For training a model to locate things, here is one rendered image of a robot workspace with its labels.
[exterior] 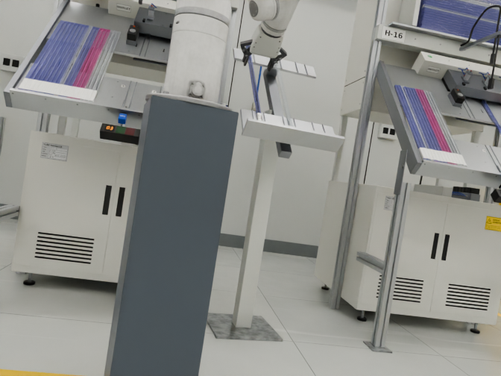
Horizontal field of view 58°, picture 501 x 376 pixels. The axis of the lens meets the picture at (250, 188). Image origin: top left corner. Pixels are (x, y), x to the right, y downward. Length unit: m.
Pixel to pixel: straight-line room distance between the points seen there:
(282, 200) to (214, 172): 2.72
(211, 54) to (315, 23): 2.91
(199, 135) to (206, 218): 0.17
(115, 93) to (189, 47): 0.75
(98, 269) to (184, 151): 1.12
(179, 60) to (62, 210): 1.11
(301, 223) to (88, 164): 2.17
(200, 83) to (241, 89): 2.68
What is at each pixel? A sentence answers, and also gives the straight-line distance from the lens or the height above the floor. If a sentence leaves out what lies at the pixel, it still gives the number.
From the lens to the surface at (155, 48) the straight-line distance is 1.98.
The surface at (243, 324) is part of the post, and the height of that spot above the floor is 0.02.
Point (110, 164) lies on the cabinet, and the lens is 1.91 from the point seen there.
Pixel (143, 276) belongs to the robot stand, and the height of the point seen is 0.34.
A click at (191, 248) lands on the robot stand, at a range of 0.95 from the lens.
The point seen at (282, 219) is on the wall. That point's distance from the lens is 3.66.
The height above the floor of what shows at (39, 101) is 0.71.
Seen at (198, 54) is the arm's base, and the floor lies 0.80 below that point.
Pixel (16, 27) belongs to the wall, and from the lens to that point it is 3.85.
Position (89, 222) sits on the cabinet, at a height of 0.29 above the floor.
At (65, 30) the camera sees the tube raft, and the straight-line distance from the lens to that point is 2.02.
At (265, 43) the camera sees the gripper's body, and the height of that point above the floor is 1.02.
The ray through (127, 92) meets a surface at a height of 0.80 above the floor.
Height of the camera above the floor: 0.57
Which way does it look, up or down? 1 degrees down
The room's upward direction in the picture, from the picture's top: 9 degrees clockwise
